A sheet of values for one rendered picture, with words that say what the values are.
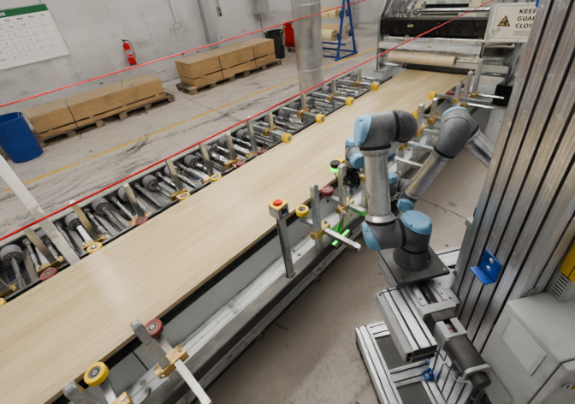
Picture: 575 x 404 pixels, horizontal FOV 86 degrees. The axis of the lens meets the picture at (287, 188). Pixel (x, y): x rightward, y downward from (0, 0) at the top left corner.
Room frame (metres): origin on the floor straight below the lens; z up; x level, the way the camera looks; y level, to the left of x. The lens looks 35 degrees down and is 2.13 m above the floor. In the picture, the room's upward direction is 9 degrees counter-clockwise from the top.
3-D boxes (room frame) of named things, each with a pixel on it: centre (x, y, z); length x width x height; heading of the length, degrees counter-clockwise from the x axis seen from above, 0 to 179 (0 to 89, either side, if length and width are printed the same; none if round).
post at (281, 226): (1.16, 0.06, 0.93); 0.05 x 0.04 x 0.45; 131
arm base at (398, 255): (0.88, -0.49, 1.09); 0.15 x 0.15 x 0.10
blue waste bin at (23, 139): (5.09, 4.35, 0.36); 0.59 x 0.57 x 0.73; 36
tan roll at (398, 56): (3.62, -1.94, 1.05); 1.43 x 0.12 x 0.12; 41
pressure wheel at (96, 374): (0.66, 0.87, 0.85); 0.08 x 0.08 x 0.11
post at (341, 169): (1.50, -0.33, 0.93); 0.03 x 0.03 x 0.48; 41
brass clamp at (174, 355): (0.69, 0.60, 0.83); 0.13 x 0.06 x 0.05; 131
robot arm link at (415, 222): (0.88, -0.48, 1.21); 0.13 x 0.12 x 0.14; 88
